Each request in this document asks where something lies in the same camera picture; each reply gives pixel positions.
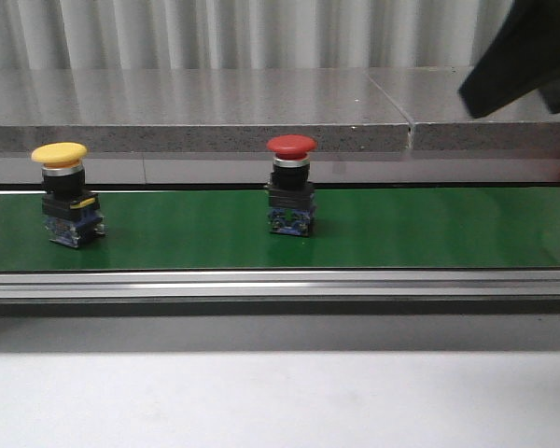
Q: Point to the grey stone slab right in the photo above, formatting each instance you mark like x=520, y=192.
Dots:
x=428, y=97

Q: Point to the green conveyor belt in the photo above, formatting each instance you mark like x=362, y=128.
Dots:
x=354, y=228

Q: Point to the grey stone slab left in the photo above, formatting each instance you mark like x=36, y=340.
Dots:
x=193, y=110

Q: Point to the grey stone slab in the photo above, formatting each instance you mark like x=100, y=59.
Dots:
x=428, y=97
x=193, y=110

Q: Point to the aluminium conveyor side rail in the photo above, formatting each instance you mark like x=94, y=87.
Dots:
x=262, y=286

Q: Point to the white pleated curtain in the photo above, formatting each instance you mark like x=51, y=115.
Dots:
x=245, y=34

